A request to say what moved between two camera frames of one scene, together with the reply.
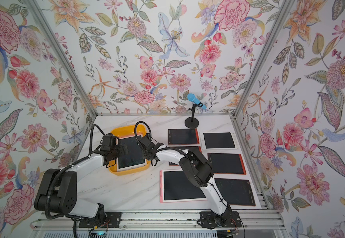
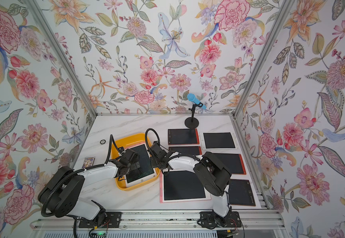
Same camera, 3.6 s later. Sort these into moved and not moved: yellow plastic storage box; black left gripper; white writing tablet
Moved: yellow plastic storage box; black left gripper
Not moved: white writing tablet
